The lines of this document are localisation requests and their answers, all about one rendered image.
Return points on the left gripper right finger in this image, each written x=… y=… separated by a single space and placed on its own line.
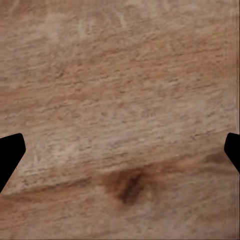
x=232 y=149

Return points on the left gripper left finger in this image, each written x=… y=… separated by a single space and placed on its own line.
x=12 y=149

